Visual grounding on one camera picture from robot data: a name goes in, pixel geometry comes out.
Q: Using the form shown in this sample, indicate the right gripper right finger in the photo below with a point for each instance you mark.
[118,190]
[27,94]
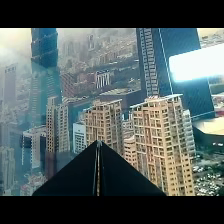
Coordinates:
[123,178]

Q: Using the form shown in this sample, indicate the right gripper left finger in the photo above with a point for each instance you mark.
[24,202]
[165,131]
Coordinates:
[76,176]

